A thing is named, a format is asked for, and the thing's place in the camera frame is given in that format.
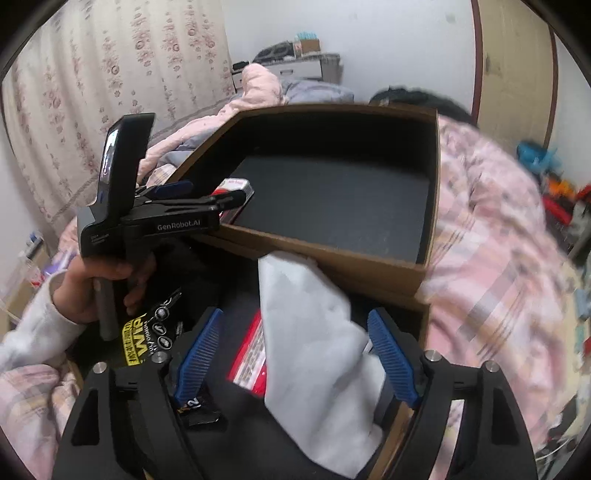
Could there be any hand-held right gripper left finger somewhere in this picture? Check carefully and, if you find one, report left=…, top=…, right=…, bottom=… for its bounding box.
left=52, top=307, right=227, bottom=480

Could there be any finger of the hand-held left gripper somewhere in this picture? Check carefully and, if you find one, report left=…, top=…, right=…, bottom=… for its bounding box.
left=134, top=191, right=256, bottom=217
left=135, top=180, right=195, bottom=200

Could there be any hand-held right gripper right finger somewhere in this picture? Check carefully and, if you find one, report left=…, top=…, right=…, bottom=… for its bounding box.
left=366, top=308, right=539, bottom=480

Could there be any red and white packet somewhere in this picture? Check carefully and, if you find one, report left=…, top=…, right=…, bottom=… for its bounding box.
left=226, top=309, right=271, bottom=398
left=210, top=178, right=256, bottom=222

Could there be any black packet with yellow label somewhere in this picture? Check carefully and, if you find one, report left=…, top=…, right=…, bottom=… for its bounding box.
left=117, top=288, right=185, bottom=367

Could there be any white cloth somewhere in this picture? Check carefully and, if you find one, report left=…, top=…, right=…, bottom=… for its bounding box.
left=257, top=251, right=389, bottom=478

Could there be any shallow brown box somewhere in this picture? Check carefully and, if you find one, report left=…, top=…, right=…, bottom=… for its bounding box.
left=164, top=104, right=439, bottom=301

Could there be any person's left forearm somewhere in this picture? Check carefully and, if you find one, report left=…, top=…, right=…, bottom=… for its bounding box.
left=0, top=276, right=88, bottom=371

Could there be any person's left hand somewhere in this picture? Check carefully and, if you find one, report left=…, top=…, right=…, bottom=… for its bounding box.
left=52, top=254, right=158, bottom=324

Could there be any floral curtain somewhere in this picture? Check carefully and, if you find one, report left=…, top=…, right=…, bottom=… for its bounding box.
left=2, top=0, right=237, bottom=229

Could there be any pink fluffy blanket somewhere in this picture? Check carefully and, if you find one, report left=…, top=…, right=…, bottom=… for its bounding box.
left=136, top=64, right=287, bottom=183

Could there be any pink plaid blanket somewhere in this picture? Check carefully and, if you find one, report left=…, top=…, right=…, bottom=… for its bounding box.
left=0, top=115, right=575, bottom=480

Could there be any grey duvet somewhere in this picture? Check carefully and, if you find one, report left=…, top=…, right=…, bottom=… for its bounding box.
left=279, top=79, right=355, bottom=106

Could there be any white drawer unit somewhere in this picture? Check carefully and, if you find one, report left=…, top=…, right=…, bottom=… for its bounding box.
left=231, top=51, right=343, bottom=90

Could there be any red and orange clutter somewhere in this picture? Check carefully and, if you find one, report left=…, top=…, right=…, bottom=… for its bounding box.
left=539, top=175, right=591, bottom=227

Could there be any pile of dark clothes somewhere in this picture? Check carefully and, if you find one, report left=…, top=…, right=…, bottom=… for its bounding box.
left=368, top=87, right=477, bottom=126

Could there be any blue plastic toy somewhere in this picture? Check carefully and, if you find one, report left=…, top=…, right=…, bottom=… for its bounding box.
left=516, top=141, right=563, bottom=177

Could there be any cream wooden door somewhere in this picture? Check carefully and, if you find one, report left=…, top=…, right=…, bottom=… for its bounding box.
left=471, top=0, right=557, bottom=149

